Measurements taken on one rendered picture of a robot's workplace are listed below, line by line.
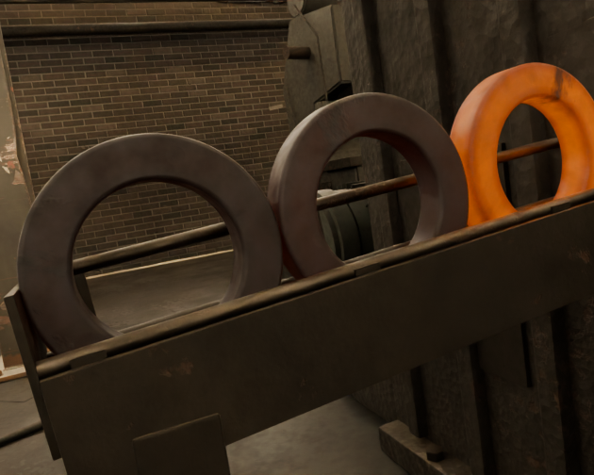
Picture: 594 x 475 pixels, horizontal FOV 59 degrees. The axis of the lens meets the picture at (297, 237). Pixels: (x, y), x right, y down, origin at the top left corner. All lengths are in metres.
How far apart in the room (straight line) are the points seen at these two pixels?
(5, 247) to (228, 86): 4.48
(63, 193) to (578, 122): 0.47
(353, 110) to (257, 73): 6.59
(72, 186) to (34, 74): 6.29
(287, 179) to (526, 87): 0.26
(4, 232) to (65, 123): 3.73
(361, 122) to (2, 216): 2.58
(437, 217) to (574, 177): 0.18
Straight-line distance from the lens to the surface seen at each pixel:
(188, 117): 6.67
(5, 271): 2.93
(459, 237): 0.46
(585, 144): 0.61
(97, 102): 6.59
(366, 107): 0.44
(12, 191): 2.91
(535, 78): 0.56
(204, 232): 0.45
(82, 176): 0.38
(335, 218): 1.72
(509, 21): 0.89
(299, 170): 0.41
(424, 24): 1.05
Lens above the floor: 0.71
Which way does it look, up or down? 6 degrees down
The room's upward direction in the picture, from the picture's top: 9 degrees counter-clockwise
